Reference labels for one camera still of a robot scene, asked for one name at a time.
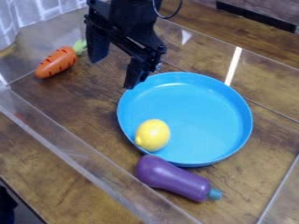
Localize black cable loop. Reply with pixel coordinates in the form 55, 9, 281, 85
151, 0, 185, 20

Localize white patterned curtain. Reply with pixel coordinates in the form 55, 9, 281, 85
0, 0, 87, 51

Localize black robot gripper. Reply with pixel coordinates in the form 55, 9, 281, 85
86, 0, 166, 89

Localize clear acrylic enclosure wall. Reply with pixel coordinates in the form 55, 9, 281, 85
0, 3, 299, 224

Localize purple toy eggplant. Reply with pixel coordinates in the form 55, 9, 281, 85
135, 155, 222, 202

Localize yellow toy lemon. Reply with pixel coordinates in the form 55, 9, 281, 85
135, 119, 171, 151

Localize orange toy carrot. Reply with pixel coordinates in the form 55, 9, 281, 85
35, 40, 87, 79

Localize blue round tray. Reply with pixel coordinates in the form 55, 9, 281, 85
117, 72, 254, 167

